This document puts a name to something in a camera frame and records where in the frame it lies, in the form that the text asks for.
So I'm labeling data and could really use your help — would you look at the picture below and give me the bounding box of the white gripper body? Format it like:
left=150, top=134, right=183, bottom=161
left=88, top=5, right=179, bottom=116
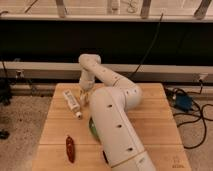
left=79, top=70, right=95, bottom=91

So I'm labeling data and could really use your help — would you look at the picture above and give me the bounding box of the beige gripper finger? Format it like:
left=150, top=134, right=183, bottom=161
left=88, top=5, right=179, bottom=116
left=84, top=91, right=89, bottom=106
left=80, top=89, right=84, bottom=102

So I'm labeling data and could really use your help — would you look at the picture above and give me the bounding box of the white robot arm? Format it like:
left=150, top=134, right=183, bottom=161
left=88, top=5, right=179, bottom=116
left=78, top=54, right=157, bottom=171

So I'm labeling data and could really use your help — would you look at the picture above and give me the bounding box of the green ceramic bowl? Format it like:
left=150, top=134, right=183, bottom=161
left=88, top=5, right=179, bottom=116
left=89, top=118, right=100, bottom=141

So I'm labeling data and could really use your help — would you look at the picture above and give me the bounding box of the white tube bottle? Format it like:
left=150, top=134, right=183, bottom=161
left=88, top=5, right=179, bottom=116
left=63, top=90, right=82, bottom=119

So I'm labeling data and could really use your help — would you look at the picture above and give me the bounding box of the red chili pepper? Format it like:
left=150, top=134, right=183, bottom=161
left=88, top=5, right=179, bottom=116
left=66, top=136, right=75, bottom=163

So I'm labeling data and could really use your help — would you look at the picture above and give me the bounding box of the black smartphone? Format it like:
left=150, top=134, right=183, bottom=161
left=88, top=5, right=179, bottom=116
left=102, top=151, right=109, bottom=165

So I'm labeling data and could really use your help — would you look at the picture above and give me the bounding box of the blue power box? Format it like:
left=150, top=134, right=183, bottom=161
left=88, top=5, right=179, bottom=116
left=175, top=94, right=192, bottom=111

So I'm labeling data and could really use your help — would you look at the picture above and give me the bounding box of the left wall outlet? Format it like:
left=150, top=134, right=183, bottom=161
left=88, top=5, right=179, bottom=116
left=15, top=70, right=24, bottom=79

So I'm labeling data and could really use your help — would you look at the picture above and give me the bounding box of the black hanging cable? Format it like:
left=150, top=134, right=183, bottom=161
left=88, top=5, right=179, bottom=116
left=126, top=12, right=165, bottom=80

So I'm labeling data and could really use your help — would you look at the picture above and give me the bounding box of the wall power outlet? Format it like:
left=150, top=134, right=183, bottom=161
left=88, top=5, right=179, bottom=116
left=198, top=73, right=208, bottom=82

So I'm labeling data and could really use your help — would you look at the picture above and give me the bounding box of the black floor cable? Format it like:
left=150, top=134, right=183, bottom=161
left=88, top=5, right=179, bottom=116
left=165, top=87, right=213, bottom=150

